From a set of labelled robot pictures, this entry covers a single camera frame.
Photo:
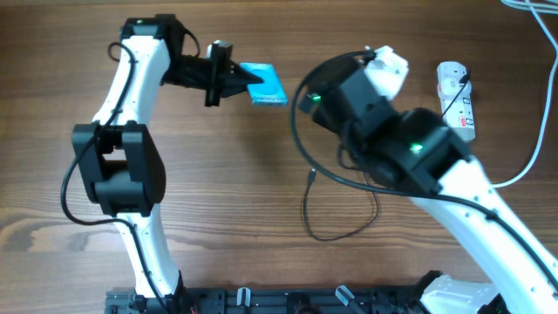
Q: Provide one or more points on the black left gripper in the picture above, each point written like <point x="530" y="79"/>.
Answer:
<point x="219" y="86"/>

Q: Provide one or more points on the teal screen smartphone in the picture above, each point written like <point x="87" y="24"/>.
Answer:
<point x="268" y="93"/>

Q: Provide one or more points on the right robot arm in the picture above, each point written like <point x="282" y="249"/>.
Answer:
<point x="415" y="154"/>

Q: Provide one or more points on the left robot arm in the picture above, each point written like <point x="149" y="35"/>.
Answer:
<point x="120" y="166"/>

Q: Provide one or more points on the white USB charger adapter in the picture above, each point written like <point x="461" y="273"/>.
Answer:
<point x="448" y="88"/>

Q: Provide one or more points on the white power strip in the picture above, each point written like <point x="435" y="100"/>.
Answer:
<point x="457" y="113"/>

